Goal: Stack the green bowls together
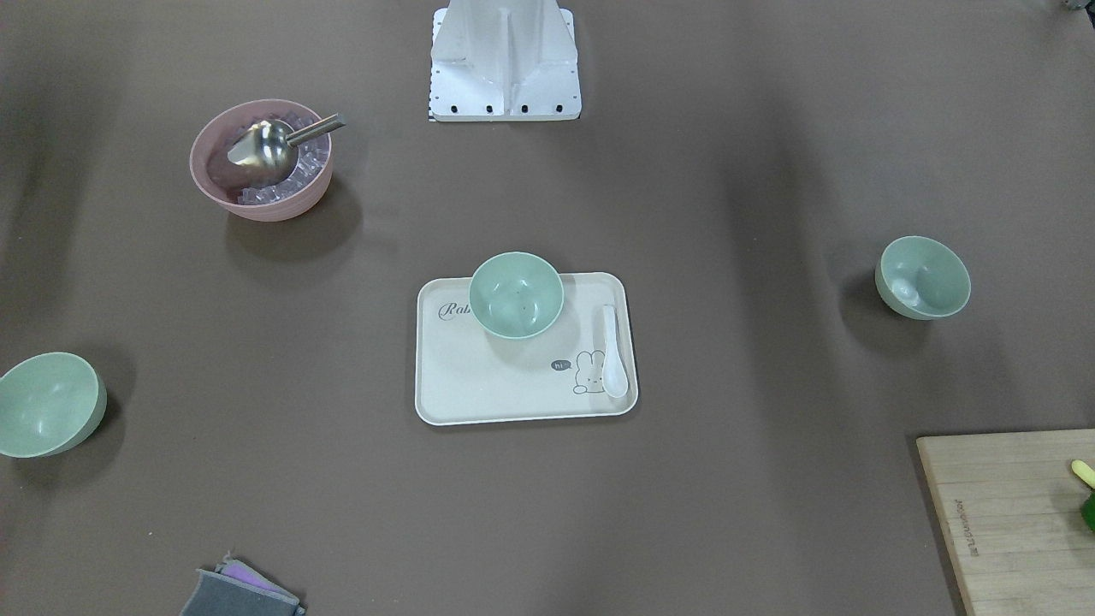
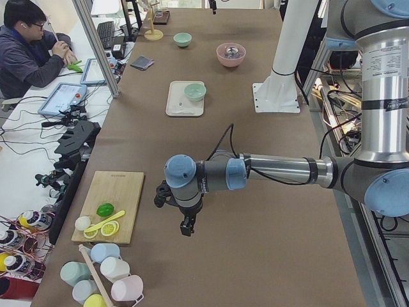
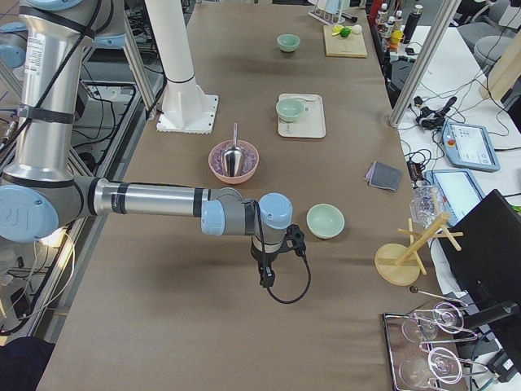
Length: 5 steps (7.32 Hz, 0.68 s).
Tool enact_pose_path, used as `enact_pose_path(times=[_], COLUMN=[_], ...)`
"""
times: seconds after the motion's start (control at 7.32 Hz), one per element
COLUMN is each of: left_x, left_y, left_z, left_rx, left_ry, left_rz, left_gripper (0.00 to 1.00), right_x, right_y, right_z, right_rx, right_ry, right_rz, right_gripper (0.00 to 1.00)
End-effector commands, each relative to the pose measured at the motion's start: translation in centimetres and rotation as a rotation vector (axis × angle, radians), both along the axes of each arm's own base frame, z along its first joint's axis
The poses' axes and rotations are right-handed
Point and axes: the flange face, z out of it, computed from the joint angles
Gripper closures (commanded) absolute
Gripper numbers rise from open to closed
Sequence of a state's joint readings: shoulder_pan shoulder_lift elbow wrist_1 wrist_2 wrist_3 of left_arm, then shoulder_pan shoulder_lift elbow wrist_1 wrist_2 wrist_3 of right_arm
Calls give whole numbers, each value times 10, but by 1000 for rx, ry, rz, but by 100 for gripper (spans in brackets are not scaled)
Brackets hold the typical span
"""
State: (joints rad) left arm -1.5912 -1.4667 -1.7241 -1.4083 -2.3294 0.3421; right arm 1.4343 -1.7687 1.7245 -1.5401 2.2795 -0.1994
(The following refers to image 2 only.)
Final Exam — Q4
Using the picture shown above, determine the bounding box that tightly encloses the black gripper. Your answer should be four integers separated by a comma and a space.
153, 180, 203, 237

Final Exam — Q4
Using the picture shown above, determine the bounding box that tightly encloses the dark wooden tray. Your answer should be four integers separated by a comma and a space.
153, 11, 170, 25

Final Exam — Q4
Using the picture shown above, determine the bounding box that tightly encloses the cream rabbit tray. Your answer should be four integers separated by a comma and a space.
166, 81, 205, 117

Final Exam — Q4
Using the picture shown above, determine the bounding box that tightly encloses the yellow sauce bottle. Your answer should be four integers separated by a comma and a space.
19, 210, 52, 231

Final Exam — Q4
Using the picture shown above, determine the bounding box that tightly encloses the green lime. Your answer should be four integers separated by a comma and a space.
96, 203, 114, 217

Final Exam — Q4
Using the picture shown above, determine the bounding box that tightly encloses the aluminium frame post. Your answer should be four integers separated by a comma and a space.
72, 0, 120, 98

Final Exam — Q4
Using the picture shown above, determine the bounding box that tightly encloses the green bowl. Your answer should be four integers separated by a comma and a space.
173, 33, 192, 48
183, 83, 206, 102

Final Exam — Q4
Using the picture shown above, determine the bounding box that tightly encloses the yellow cup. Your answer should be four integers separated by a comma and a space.
83, 294, 107, 307

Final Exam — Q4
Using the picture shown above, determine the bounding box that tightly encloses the seated person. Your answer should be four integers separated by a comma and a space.
1, 0, 77, 99

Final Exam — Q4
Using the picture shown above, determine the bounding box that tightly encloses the lemon slice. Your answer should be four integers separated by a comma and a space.
100, 221, 120, 237
83, 230, 98, 239

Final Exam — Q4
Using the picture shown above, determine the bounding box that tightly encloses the wooden cutting board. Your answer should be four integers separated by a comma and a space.
72, 171, 144, 244

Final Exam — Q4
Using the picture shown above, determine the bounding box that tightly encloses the grey cup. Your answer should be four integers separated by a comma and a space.
72, 280, 98, 304

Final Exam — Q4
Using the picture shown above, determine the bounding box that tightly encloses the black gripper holder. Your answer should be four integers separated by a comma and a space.
54, 120, 101, 170

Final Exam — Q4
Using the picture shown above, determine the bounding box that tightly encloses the white cup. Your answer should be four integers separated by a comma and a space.
100, 256, 130, 283

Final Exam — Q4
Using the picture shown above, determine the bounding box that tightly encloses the black keyboard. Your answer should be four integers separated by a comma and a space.
96, 21, 114, 50

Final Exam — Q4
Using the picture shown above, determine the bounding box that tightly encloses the wooden mug tree stand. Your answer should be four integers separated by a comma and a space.
141, 0, 163, 41

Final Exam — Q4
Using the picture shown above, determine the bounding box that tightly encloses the green cup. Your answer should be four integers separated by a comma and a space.
60, 262, 91, 287

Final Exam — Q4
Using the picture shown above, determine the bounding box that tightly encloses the blue teach pendant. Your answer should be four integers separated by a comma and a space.
37, 83, 88, 116
81, 58, 106, 86

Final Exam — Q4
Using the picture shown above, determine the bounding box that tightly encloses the green bowl on tray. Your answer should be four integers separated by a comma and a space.
183, 83, 206, 102

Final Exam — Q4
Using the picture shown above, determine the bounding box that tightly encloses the grey folded cloth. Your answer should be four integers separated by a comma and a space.
130, 56, 154, 71

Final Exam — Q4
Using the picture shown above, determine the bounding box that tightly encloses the white garlic bulb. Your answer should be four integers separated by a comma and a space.
75, 216, 91, 232

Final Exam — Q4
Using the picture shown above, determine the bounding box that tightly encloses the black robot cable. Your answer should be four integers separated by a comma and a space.
204, 123, 316, 185

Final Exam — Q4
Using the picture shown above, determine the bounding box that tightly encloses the metal scoop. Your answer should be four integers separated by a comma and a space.
224, 46, 240, 59

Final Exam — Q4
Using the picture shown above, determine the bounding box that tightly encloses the dark sauce bottle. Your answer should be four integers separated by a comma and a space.
1, 230, 26, 249

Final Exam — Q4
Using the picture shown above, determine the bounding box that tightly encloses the pink bowl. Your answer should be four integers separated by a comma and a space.
216, 42, 247, 68

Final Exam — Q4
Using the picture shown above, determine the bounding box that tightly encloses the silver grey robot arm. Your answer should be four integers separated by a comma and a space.
154, 1, 408, 236

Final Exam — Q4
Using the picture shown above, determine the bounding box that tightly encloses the white camera stand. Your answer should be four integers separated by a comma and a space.
252, 0, 318, 113

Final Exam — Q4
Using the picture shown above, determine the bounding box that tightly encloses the blue cup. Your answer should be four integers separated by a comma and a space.
90, 243, 120, 264

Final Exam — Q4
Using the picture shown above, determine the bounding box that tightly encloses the yellow plastic knife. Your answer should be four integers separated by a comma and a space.
84, 210, 126, 232

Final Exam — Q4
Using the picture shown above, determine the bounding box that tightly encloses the pink cup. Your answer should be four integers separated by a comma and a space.
111, 275, 144, 302

